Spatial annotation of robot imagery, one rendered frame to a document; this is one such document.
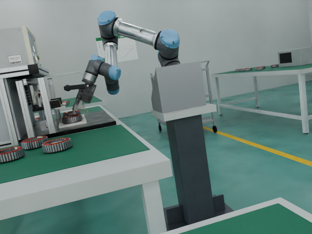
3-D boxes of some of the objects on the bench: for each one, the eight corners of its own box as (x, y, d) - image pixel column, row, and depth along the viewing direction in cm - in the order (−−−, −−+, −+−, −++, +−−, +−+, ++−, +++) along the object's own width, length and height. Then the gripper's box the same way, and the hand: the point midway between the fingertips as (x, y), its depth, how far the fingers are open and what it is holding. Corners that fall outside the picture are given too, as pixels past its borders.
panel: (35, 122, 208) (26, 79, 204) (20, 139, 145) (6, 78, 141) (34, 122, 208) (24, 79, 203) (18, 140, 145) (3, 78, 140)
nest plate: (85, 120, 180) (85, 118, 180) (86, 123, 166) (86, 120, 166) (60, 124, 177) (59, 122, 176) (58, 128, 162) (58, 126, 162)
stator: (42, 150, 123) (40, 141, 122) (70, 143, 127) (68, 135, 126) (43, 155, 112) (42, 146, 112) (74, 148, 117) (72, 139, 116)
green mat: (120, 124, 157) (120, 124, 157) (150, 149, 98) (150, 149, 98) (-87, 166, 133) (-87, 165, 133) (-209, 231, 75) (-210, 230, 75)
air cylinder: (51, 127, 172) (49, 117, 171) (50, 129, 165) (48, 119, 164) (42, 129, 171) (40, 119, 170) (41, 131, 164) (38, 121, 163)
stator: (81, 119, 178) (81, 112, 177) (82, 121, 167) (81, 114, 167) (62, 122, 175) (61, 116, 175) (61, 125, 164) (60, 118, 164)
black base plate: (103, 113, 219) (103, 109, 219) (116, 125, 158) (115, 120, 158) (36, 126, 208) (35, 122, 207) (22, 144, 146) (20, 139, 146)
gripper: (98, 85, 163) (84, 119, 163) (95, 84, 182) (83, 115, 182) (82, 78, 161) (69, 113, 161) (81, 79, 179) (69, 110, 180)
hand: (71, 113), depth 171 cm, fingers open, 14 cm apart
